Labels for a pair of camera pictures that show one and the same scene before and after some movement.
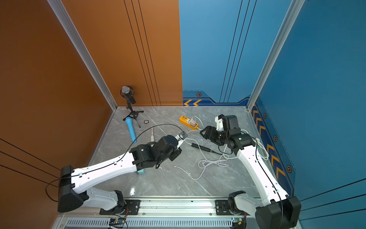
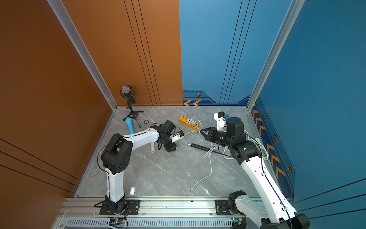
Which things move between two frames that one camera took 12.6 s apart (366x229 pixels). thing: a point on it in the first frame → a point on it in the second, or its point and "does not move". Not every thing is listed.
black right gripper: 210,135 does not move
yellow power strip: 186,120 does not move
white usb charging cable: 206,160 → 192,131
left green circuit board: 116,221 does not move
